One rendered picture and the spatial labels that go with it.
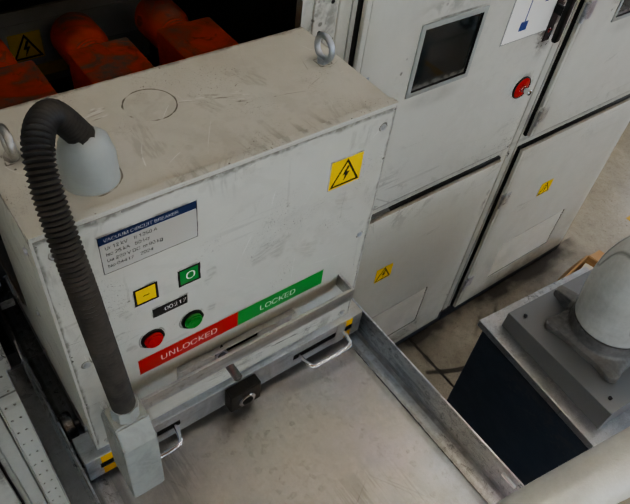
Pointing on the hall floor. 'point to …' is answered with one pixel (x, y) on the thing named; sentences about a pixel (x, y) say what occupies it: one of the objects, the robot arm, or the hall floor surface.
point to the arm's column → (511, 414)
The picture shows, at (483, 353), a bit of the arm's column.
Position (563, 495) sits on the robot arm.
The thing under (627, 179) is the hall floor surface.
